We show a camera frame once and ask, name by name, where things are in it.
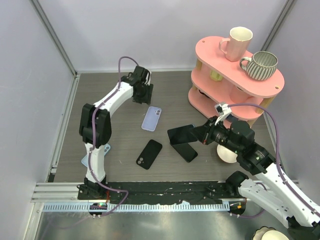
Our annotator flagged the light blue phone case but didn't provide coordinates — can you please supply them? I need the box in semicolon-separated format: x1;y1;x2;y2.
81;143;111;167

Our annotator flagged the purple cable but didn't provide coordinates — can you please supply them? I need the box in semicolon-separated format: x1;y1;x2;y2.
228;102;320;220
86;56;130;217

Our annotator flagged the pink cup middle shelf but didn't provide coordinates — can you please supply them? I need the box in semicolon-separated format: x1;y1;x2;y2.
230;86;250;104

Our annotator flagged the pink tall mug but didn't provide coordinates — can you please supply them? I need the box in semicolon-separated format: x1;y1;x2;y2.
218;26;253;62

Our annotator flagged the grey striped mug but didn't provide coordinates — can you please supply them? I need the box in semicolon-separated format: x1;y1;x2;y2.
239;51;278;81

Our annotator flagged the black phone case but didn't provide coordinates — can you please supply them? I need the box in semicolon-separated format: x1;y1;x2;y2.
136;139;163;170

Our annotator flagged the cream bowl bottom corner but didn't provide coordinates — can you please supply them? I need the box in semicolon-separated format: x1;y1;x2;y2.
251;226;289;240

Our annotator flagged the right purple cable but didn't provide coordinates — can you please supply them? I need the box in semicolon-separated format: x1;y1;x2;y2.
228;102;320;220

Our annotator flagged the yellow cup on shelf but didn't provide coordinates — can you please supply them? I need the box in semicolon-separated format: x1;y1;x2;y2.
210;70;224;82

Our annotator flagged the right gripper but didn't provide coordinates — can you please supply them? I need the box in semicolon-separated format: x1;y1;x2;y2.
189;115;242;154

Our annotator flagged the white bowl on table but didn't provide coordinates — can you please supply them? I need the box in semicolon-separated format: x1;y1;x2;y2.
217;144;237;164

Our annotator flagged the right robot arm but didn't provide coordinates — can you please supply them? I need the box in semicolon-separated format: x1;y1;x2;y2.
189;116;320;239

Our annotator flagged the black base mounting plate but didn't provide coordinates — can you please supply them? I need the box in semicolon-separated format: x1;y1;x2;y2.
77;181;242;205

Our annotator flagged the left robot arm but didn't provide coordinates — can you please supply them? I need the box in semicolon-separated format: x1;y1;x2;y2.
77;65;153;200

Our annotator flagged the aluminium rail with slots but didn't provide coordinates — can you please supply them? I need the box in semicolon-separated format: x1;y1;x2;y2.
42;201;230;213

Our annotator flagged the lavender phone case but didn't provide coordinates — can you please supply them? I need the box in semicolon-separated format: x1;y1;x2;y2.
141;106;162;132

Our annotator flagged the pink three-tier shelf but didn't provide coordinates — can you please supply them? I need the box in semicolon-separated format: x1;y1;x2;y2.
188;36;285;127

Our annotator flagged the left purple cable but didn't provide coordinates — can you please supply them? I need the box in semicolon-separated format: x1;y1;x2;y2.
86;56;130;217

